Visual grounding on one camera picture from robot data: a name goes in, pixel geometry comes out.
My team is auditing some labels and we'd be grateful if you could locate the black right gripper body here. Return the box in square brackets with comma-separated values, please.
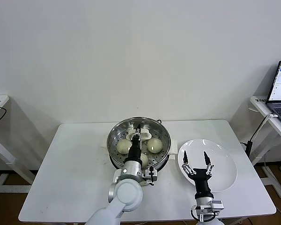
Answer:
[190, 168, 213, 199]

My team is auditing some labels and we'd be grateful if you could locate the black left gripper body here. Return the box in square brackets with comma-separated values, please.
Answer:
[127, 137, 142, 165]

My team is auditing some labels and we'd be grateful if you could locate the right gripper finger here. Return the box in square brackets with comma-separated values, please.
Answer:
[203, 151, 215, 176]
[181, 150, 194, 176]

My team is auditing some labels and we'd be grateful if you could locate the stainless steel steamer basket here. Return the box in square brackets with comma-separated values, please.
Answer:
[107, 116, 172, 172]

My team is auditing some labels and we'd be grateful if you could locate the large white round plate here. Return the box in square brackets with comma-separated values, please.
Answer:
[177, 139, 238, 193]

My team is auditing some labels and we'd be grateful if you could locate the black power strip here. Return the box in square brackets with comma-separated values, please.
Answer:
[240, 139, 253, 157]

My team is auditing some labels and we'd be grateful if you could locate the white laptop stand table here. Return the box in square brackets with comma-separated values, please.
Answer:
[249, 95, 281, 200]

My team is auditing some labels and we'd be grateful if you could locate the white side table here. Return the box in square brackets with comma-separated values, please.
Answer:
[0, 94, 36, 196]

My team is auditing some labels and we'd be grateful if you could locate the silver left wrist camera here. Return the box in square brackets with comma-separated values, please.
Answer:
[141, 166, 158, 187]

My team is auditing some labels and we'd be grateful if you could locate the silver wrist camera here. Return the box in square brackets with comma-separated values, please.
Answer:
[196, 199, 225, 222]
[141, 166, 158, 187]

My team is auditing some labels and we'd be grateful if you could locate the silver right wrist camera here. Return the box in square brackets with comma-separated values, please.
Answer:
[196, 199, 225, 222]

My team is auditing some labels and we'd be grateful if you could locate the black left camera cable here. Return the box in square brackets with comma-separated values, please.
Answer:
[148, 166, 155, 187]

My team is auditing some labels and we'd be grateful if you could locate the black laptop power cable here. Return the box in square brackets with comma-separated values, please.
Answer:
[249, 113, 278, 143]

